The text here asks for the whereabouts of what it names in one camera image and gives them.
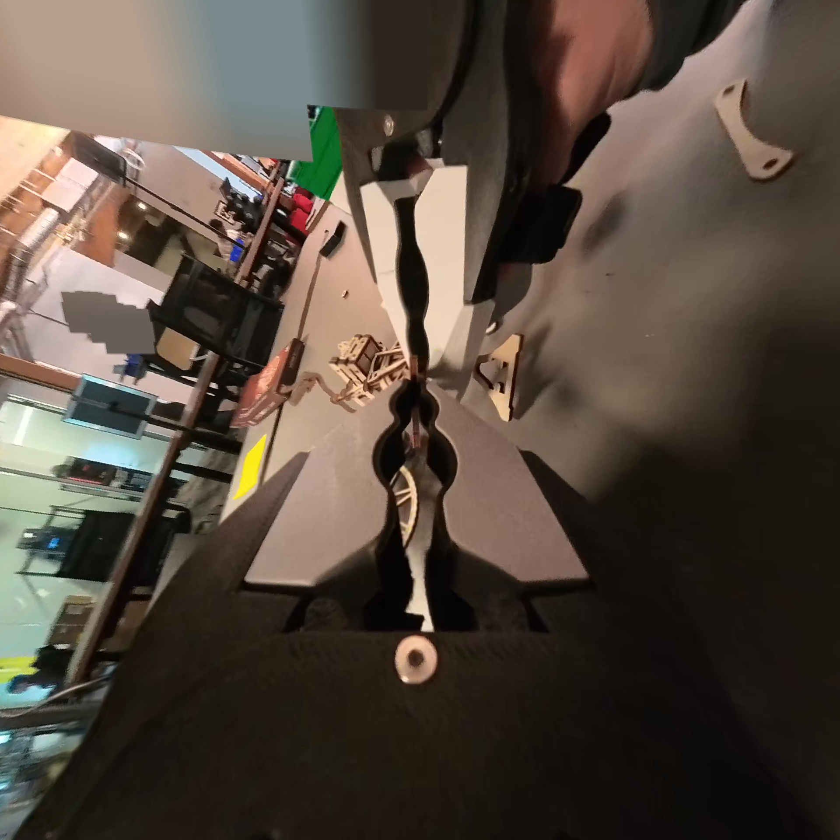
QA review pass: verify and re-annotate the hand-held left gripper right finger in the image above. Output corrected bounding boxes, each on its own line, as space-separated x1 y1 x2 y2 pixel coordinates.
427 386 589 630

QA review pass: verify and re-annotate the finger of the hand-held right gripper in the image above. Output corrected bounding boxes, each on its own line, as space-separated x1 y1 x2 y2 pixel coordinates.
361 180 421 370
415 164 500 396

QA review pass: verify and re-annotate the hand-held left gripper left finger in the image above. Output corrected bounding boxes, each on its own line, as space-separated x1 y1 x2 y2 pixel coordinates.
244 386 408 630

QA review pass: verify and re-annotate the wooden bicycle model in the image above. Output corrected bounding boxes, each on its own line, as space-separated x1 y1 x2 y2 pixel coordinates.
292 331 437 549

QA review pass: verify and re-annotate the person's right hand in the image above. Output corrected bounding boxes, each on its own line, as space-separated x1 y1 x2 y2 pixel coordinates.
518 0 657 188

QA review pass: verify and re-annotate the yellow tape strip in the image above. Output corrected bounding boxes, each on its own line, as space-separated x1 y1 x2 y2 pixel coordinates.
233 433 268 501

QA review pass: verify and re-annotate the brown printed cardboard box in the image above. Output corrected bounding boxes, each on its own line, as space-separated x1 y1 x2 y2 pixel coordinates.
230 338 307 427

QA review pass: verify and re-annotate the grey framed monitor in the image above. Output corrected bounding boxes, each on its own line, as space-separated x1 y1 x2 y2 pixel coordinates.
66 374 160 442

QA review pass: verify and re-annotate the curved wooden strip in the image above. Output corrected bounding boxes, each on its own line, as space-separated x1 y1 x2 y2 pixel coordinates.
714 79 796 182

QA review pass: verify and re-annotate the black cube enclosure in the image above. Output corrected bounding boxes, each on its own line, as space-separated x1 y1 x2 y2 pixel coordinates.
147 252 286 382

